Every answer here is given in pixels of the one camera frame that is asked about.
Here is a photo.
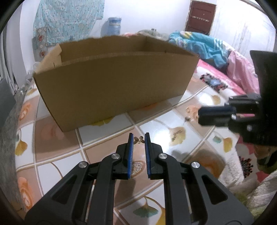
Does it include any gold butterfly earring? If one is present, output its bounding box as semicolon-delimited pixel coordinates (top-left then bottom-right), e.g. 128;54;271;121
134;136;145;144

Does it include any pink floral quilt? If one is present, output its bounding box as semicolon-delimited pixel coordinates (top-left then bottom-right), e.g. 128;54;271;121
193;60;245;95

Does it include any pink cloth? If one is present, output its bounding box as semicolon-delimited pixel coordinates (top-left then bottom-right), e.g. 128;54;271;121
226;50;260;94

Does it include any green fuzzy sleeve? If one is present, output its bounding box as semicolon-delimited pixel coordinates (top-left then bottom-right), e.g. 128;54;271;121
228;171;276;220

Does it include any tile pattern bed mat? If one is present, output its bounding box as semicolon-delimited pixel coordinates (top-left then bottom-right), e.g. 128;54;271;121
14;80;241;225

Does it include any blue patterned blanket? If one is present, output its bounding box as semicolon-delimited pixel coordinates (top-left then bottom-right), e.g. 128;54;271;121
168;31;232;73

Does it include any dark red wooden door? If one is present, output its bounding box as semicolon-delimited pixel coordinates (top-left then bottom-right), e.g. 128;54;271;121
185;1;216;35

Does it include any grey cabinet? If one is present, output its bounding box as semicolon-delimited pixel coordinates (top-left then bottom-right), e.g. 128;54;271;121
0;79;16;128

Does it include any brown cardboard box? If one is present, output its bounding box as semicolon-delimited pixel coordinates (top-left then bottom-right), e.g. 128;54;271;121
33;35;199;132

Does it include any white water dispenser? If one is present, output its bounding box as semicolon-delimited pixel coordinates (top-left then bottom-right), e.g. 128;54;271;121
100;17;122;37

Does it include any teal patterned curtain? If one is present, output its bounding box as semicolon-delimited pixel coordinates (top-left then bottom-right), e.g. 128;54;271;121
32;1;105;62

